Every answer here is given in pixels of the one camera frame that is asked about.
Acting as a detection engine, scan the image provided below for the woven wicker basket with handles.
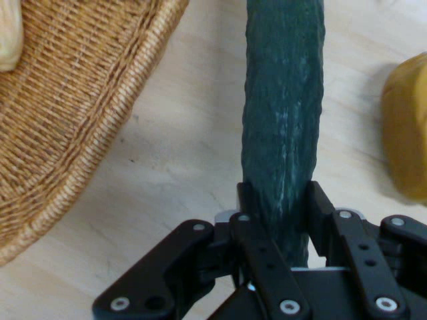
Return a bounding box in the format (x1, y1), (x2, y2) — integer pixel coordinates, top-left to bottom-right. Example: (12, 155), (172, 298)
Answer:
(0, 0), (190, 267)

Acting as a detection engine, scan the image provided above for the yellow-brown toy potato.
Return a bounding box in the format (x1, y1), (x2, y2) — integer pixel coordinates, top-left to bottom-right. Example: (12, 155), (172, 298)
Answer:
(381, 52), (427, 202)

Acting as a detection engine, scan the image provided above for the yellow toy corn cob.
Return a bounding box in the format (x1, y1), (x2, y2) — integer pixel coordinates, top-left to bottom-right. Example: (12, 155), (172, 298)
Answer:
(0, 0), (25, 72)

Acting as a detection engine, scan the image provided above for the dark green toy cucumber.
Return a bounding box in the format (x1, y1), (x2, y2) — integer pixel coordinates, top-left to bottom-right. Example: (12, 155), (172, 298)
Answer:
(240, 0), (326, 269)

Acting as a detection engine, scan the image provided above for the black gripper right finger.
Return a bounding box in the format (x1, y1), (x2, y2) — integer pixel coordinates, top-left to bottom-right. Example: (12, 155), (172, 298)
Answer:
(304, 181), (427, 319)

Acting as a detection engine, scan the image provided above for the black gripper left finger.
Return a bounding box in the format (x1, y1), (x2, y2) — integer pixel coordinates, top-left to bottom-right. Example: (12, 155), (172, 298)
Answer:
(92, 182), (313, 320)

